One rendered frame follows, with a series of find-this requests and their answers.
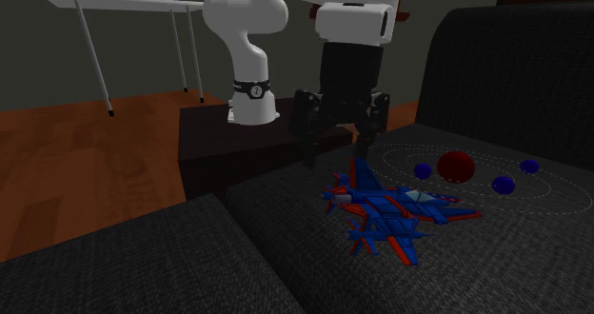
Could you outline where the blue and red toy jet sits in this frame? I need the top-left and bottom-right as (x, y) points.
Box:
(322, 156), (483, 267)

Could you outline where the dark grey sofa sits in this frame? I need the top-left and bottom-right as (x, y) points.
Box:
(0, 1), (594, 314)

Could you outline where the dark robot stand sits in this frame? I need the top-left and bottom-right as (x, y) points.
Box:
(177, 96), (355, 202)

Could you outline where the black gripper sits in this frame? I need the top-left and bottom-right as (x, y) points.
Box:
(288, 42), (391, 168)

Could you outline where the white table with thin legs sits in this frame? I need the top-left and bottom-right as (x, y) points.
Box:
(44, 0), (208, 118)

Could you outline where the red and blue planet model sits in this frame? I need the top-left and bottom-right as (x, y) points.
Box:
(366, 143), (594, 217)

